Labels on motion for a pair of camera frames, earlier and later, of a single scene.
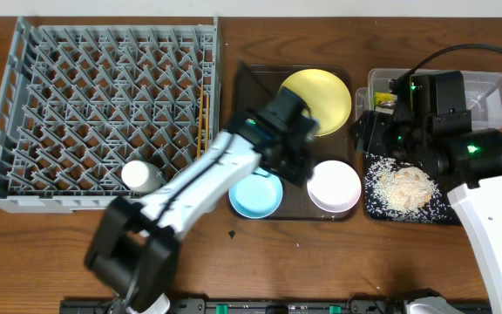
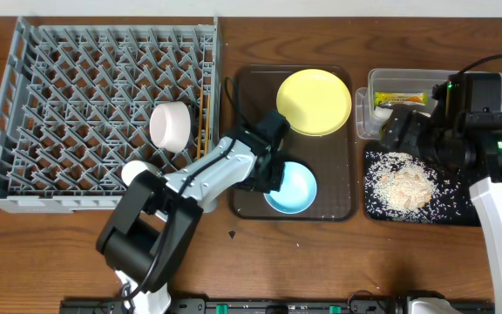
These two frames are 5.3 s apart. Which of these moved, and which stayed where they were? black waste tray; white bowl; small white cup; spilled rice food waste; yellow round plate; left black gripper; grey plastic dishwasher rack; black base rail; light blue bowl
Moved: light blue bowl; left black gripper; white bowl
Stayed: yellow round plate; small white cup; spilled rice food waste; black waste tray; grey plastic dishwasher rack; black base rail
